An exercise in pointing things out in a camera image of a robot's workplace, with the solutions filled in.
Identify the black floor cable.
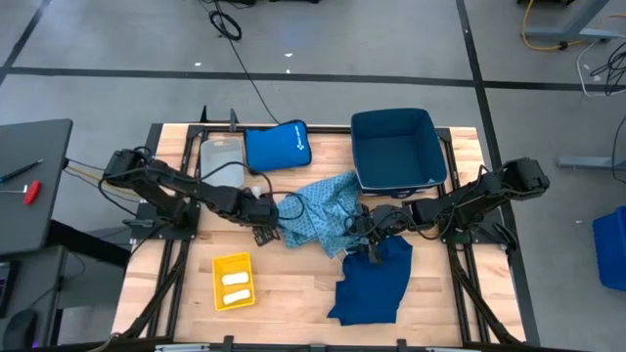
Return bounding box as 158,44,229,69
207,0,281,126

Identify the blue zip pouch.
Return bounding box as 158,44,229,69
244,119,314,174

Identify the dark grey side desk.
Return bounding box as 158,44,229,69
0,117,74,259

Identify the dark blue scrub garment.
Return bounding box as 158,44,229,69
327,235,415,328

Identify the translucent white plastic bin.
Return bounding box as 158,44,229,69
200,137,246,189

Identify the white gauze roll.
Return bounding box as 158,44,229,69
222,288,253,306

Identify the black aluminium table frame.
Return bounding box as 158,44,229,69
111,105,540,352

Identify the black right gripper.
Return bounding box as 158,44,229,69
344,203,415,266

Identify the navy white striped fabric bin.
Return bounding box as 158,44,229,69
349,107,449,199

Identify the yellow floor cable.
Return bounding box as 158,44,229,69
520,0,626,53

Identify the black pen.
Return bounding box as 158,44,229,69
0,157,45,184

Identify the blue plastic crate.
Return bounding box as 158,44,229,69
592,204,626,293

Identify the black computer mouse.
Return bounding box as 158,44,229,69
1,308,39,351

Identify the yellow plastic basket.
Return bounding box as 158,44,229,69
211,251,257,313

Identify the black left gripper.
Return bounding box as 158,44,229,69
238,192,283,247

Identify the light blue patterned hospital gown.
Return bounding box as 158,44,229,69
276,170,366,259

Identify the red handled screwdriver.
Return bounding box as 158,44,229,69
0,179,42,206

